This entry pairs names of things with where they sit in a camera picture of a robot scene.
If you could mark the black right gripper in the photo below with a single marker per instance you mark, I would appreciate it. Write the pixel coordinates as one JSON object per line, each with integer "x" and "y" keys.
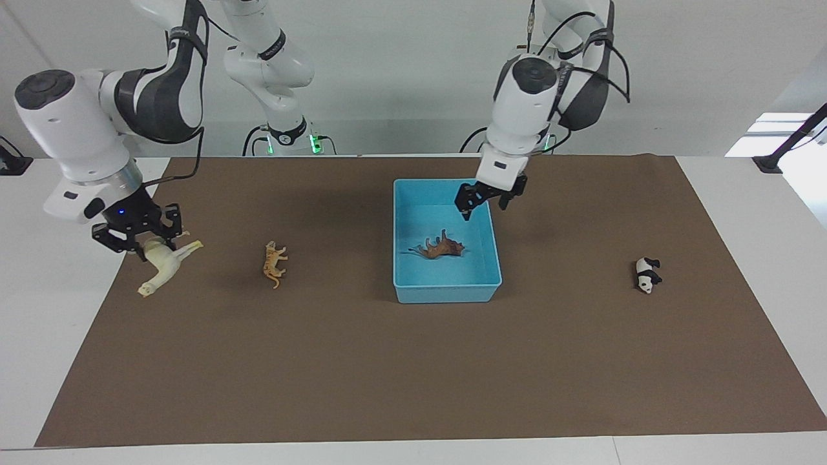
{"x": 136, "y": 219}

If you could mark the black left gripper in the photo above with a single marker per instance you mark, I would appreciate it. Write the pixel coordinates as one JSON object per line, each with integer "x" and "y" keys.
{"x": 497, "y": 187}

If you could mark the cream horse toy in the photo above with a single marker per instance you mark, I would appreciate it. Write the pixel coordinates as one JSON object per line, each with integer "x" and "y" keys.
{"x": 165, "y": 265}

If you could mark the brown lion toy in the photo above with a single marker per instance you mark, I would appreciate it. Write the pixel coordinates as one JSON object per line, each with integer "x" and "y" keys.
{"x": 439, "y": 248}

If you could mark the orange tiger toy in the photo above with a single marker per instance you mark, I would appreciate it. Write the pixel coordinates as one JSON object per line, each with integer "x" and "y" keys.
{"x": 273, "y": 263}

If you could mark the black white panda toy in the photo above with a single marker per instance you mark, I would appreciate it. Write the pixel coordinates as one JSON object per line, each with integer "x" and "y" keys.
{"x": 646, "y": 274}

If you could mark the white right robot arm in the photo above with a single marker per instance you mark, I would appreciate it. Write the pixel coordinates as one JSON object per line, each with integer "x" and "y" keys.
{"x": 71, "y": 129}

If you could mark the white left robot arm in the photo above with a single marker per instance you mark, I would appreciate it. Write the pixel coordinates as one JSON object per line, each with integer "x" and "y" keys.
{"x": 523, "y": 103}

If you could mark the blue plastic storage box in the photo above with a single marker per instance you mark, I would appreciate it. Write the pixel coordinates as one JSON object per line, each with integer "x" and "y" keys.
{"x": 446, "y": 284}

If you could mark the brown table mat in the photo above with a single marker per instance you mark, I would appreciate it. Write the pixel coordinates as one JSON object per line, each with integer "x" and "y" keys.
{"x": 387, "y": 374}

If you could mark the black table clamp mount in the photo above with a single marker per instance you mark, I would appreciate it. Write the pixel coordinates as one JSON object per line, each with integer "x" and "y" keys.
{"x": 13, "y": 165}

